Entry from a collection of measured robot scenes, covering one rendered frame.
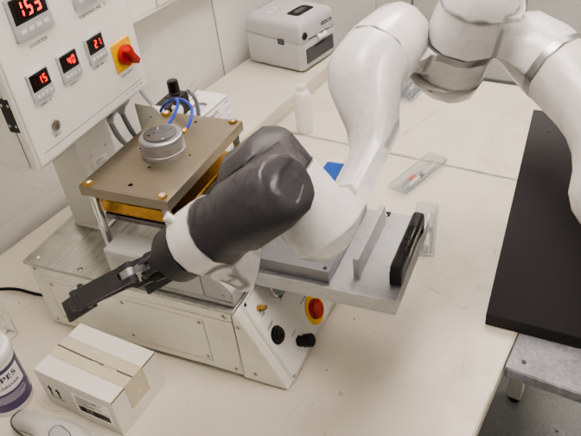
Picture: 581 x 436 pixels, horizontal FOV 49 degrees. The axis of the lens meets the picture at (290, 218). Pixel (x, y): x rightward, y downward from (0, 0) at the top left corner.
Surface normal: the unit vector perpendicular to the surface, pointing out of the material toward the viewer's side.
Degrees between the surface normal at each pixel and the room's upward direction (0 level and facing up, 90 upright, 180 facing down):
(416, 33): 66
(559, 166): 43
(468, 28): 93
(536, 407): 0
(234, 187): 38
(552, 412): 0
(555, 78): 72
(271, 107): 0
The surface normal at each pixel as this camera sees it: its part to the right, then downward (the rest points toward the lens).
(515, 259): -0.38, -0.18
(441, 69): -0.43, 0.73
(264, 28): -0.61, 0.47
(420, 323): -0.11, -0.79
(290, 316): 0.79, -0.18
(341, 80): -0.79, 0.18
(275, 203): 0.32, 0.08
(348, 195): 0.58, -0.52
